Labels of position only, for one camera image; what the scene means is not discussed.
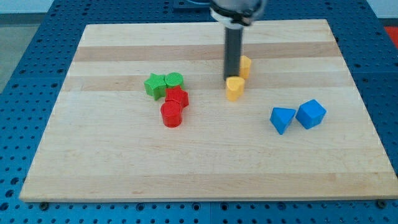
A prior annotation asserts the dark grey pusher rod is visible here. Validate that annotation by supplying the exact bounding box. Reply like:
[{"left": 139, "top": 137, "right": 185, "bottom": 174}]
[{"left": 223, "top": 28, "right": 243, "bottom": 80}]

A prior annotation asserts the yellow hexagon block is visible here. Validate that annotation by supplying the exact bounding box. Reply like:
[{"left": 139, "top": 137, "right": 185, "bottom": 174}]
[{"left": 239, "top": 55, "right": 252, "bottom": 80}]

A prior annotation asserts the yellow heart block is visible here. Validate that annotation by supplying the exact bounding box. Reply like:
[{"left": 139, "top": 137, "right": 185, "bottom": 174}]
[{"left": 226, "top": 77, "right": 245, "bottom": 101}]

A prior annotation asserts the green cylinder block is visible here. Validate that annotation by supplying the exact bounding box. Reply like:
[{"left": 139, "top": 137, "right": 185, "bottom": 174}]
[{"left": 164, "top": 72, "right": 185, "bottom": 90}]

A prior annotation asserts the red star block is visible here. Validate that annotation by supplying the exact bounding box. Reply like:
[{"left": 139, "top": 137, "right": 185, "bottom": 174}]
[{"left": 165, "top": 85, "right": 189, "bottom": 108}]

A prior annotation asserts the green star block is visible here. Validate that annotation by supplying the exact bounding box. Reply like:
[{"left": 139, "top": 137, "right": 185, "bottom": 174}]
[{"left": 144, "top": 73, "right": 167, "bottom": 101}]

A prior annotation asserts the blue triangle block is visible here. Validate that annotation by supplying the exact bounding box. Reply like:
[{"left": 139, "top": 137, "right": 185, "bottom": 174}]
[{"left": 270, "top": 107, "right": 296, "bottom": 135}]

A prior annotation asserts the red cylinder block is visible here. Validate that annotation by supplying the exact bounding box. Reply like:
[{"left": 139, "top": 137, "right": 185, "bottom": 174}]
[{"left": 160, "top": 101, "right": 182, "bottom": 128}]

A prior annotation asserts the blue cube block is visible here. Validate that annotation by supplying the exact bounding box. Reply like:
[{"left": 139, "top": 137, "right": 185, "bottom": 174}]
[{"left": 296, "top": 100, "right": 326, "bottom": 129}]

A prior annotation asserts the wooden board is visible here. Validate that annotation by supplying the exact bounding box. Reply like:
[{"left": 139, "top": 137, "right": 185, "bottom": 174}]
[{"left": 19, "top": 19, "right": 397, "bottom": 202}]

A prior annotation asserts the red object at edge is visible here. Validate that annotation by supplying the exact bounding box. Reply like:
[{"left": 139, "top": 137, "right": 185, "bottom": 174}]
[{"left": 384, "top": 26, "right": 398, "bottom": 48}]

